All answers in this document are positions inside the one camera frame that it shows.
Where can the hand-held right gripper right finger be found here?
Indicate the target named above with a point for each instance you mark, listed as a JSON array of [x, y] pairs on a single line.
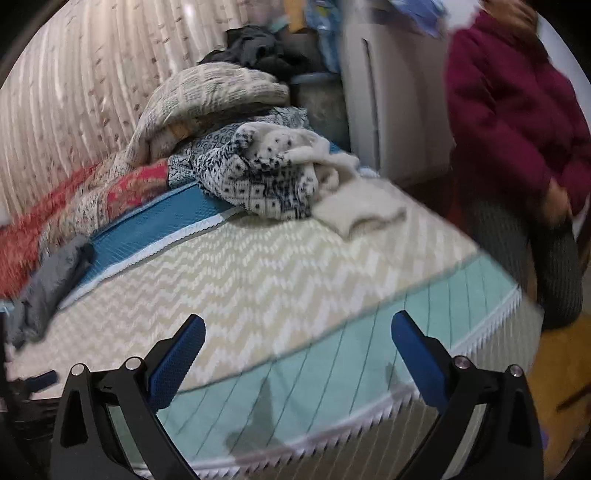
[[420, 360]]

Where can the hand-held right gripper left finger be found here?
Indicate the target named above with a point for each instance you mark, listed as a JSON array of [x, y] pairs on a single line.
[[180, 360]]

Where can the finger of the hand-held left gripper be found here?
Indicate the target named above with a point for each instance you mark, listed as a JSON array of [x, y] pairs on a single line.
[[41, 381]]

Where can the white fleece garment black pattern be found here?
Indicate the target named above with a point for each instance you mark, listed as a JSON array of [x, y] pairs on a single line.
[[258, 184]]

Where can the dark clothes pile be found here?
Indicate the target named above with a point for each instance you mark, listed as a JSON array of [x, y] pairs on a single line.
[[258, 46]]

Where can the grey cloth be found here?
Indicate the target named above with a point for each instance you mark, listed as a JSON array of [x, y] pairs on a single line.
[[51, 281]]

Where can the beige teal chevron bedsheet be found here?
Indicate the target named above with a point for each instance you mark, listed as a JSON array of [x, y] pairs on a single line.
[[277, 286]]

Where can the blue quilted mattress pad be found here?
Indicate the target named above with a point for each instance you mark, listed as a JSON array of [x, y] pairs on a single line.
[[152, 221]]

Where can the red patterned quilt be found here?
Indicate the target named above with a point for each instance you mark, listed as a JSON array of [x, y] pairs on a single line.
[[27, 240]]

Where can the beige printed quilt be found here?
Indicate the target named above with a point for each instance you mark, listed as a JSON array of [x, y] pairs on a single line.
[[207, 92]]

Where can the white appliance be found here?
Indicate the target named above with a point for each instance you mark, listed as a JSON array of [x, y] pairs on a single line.
[[392, 92]]

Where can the beige striped curtain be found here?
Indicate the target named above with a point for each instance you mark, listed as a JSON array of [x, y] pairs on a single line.
[[69, 92]]

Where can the blue plastic bag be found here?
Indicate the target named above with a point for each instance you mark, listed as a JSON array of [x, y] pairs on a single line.
[[328, 37]]

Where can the blue printed cloth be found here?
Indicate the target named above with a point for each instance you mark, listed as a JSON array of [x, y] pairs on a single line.
[[425, 16]]

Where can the brown cardboard piece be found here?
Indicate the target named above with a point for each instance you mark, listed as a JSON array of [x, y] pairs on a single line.
[[295, 14]]

